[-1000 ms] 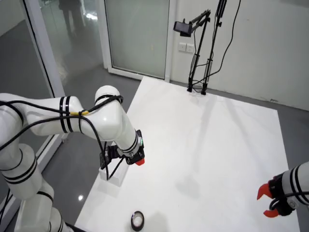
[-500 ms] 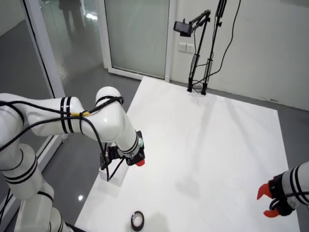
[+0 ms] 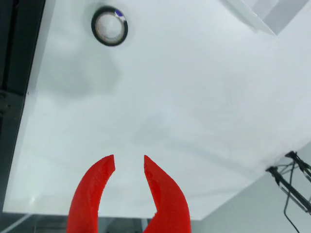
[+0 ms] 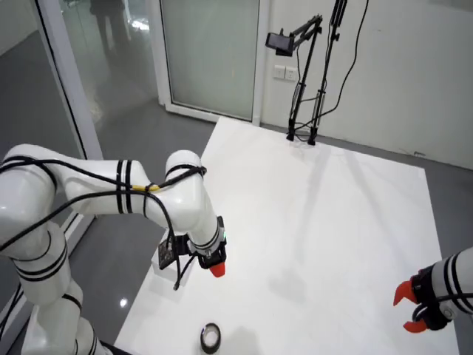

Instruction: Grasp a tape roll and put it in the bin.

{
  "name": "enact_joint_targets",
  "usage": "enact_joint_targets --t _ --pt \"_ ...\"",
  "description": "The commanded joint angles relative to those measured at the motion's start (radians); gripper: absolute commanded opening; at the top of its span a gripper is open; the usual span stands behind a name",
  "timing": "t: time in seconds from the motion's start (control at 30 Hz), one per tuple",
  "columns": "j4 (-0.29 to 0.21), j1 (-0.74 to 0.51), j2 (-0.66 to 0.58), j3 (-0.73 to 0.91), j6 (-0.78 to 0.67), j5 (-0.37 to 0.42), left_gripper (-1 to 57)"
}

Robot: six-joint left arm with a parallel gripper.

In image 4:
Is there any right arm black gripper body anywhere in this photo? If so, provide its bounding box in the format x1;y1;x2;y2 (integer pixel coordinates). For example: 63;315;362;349
412;266;454;331

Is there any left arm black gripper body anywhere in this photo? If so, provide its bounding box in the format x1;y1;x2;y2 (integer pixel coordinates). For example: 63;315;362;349
188;240;228;269

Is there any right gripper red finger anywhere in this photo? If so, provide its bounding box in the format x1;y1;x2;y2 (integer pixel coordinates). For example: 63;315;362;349
402;318;429;333
392;280;417;307

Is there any black tape roll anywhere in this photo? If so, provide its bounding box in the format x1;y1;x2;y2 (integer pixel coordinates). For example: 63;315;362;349
199;322;223;352

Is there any black tall boom stand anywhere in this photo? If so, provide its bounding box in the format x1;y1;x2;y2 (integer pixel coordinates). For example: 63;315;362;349
306;0;349;146

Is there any frosted glass door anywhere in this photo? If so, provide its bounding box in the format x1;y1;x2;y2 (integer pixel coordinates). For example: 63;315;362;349
149;0;274;125

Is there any white framed glass partition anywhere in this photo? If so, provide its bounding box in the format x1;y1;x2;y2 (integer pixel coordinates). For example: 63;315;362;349
0;0;106;322

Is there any person behind glass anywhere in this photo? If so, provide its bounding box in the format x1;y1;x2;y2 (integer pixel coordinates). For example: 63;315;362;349
89;0;132;60

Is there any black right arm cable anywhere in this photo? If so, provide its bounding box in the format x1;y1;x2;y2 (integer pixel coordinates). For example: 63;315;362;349
411;291;473;323

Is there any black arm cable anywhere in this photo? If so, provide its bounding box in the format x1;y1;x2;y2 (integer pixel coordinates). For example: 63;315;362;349
0;157;208;290
411;291;473;323

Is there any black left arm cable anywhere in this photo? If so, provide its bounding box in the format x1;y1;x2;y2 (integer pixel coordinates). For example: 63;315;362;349
0;157;208;290

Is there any black camera boom stand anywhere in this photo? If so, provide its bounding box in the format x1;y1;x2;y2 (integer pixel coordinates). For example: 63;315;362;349
286;13;323;142

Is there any black camera on boom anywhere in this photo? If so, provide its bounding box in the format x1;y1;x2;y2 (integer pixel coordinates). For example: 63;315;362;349
265;32;295;57

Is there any black hanging wall cable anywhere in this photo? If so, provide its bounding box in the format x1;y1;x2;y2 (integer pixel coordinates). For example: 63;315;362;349
293;0;370;134

